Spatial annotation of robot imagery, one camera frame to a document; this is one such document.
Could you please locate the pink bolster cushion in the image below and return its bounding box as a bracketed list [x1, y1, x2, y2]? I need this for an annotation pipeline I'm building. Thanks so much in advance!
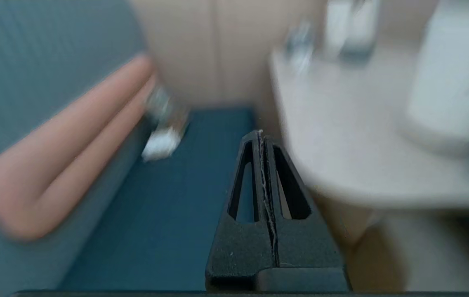
[0, 54, 156, 242]

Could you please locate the clear glass bottle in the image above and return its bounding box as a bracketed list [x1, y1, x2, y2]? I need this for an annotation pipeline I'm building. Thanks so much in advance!
[284, 23, 315, 71]

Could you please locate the blue bench sofa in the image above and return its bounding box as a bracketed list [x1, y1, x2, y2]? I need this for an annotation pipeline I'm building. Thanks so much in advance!
[0, 0, 255, 291]

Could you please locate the white napkin stack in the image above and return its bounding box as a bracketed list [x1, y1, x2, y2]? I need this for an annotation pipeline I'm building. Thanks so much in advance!
[141, 128, 181, 161]

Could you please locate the crinkled snack bag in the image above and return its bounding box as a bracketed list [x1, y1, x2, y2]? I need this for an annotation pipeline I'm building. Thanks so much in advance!
[144, 85, 189, 132]

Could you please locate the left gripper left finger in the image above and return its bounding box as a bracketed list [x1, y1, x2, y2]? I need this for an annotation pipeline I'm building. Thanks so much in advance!
[205, 130, 278, 290]

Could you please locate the dark drink dispenser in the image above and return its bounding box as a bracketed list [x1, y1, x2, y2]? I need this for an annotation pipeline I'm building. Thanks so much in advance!
[326, 0, 381, 58]

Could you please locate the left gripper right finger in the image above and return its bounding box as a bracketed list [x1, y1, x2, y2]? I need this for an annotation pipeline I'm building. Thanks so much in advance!
[262, 133, 347, 269]

